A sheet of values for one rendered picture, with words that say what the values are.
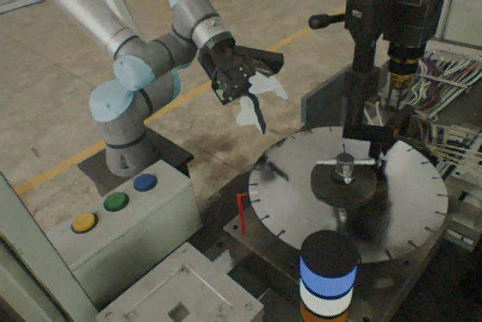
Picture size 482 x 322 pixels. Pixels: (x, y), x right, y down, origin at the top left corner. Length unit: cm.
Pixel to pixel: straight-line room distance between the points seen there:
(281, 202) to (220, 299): 18
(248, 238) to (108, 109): 48
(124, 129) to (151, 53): 26
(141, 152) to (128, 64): 32
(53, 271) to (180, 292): 18
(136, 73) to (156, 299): 44
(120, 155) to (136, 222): 35
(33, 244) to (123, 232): 23
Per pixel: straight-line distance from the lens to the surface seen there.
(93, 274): 76
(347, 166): 62
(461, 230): 86
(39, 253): 55
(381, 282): 67
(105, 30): 85
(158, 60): 83
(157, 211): 75
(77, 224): 76
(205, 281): 61
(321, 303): 33
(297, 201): 63
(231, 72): 73
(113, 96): 98
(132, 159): 104
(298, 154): 72
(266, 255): 68
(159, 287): 63
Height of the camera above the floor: 141
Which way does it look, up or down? 40 degrees down
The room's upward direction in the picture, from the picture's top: 7 degrees counter-clockwise
